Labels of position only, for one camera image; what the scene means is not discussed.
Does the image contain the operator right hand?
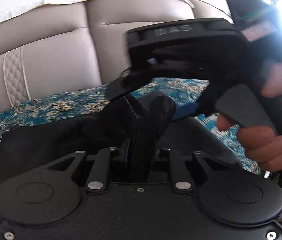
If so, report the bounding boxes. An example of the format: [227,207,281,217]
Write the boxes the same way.
[217,61,282,174]

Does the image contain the beige leather sofa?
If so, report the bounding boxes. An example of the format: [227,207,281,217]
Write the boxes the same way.
[0,0,229,112]

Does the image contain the blue paisley sofa throw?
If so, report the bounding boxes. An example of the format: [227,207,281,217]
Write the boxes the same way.
[0,78,260,174]

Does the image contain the black pants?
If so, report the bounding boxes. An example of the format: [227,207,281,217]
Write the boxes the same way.
[0,91,242,183]

